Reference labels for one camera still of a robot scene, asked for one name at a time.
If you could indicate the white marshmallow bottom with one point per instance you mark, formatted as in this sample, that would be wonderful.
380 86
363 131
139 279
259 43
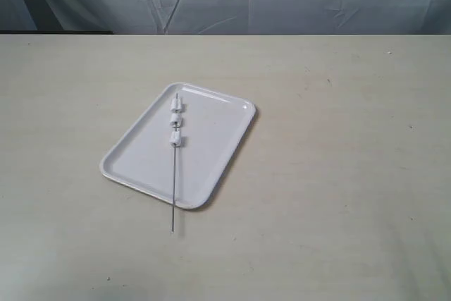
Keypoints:
176 138

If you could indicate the white marshmallow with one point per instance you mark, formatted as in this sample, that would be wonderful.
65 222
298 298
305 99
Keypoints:
177 105
176 120
176 138

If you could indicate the white marshmallow top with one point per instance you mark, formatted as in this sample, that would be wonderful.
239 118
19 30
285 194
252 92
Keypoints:
177 105

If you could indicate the thin metal skewer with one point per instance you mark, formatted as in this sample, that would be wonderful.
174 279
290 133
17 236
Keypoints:
173 192

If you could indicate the white rectangular plastic tray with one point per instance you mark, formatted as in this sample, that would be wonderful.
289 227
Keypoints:
214 124

